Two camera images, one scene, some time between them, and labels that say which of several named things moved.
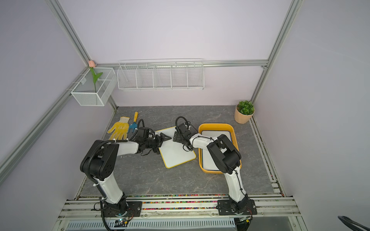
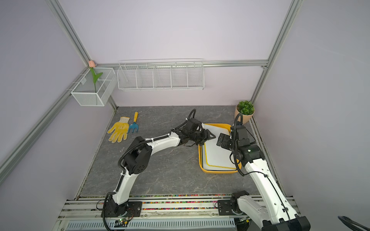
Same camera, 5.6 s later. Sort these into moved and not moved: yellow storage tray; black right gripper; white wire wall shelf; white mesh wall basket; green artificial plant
Moved: black right gripper
Not moved: white mesh wall basket; green artificial plant; white wire wall shelf; yellow storage tray
